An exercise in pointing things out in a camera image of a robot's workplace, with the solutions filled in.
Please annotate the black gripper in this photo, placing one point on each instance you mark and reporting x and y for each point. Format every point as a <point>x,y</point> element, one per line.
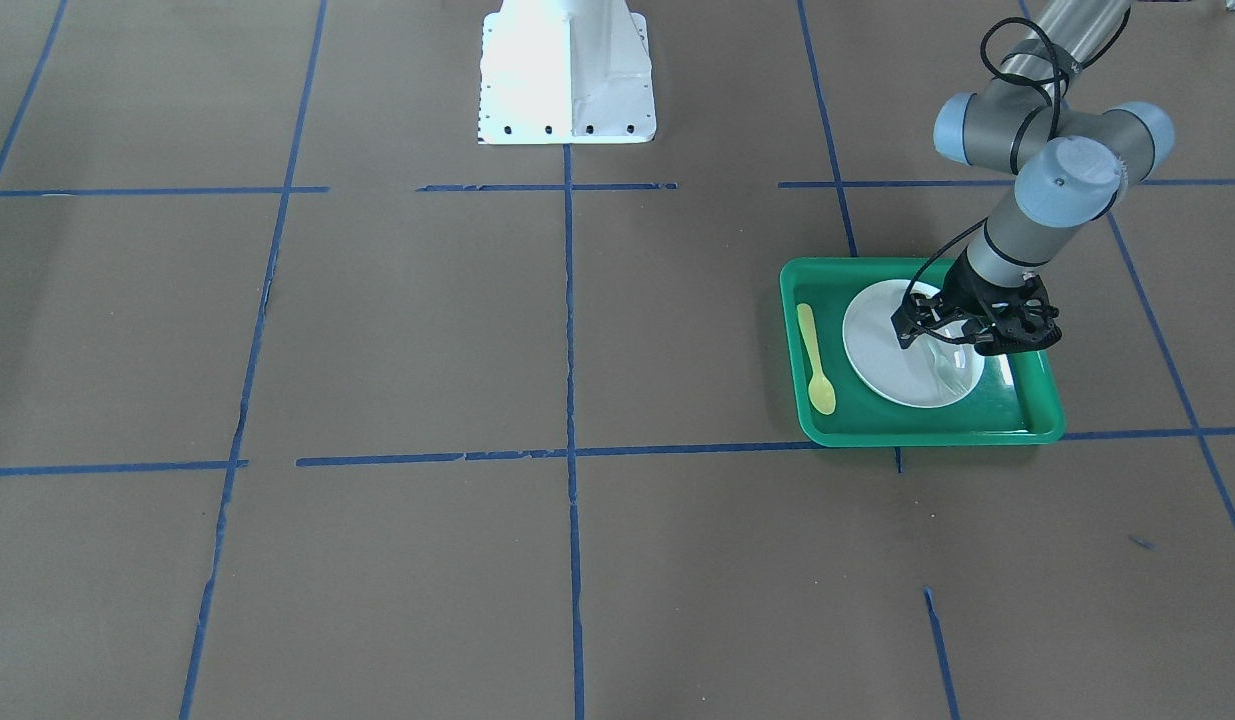
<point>960,291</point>

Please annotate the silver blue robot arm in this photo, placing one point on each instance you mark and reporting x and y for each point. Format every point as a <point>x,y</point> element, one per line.
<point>1069,168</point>

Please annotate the white round plate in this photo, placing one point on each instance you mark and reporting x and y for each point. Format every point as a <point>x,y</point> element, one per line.
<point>903,377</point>

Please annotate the yellow plastic spoon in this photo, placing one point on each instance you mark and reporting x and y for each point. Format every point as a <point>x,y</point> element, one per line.
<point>820,391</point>

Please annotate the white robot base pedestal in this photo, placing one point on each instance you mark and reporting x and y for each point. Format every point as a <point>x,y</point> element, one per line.
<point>557,72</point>

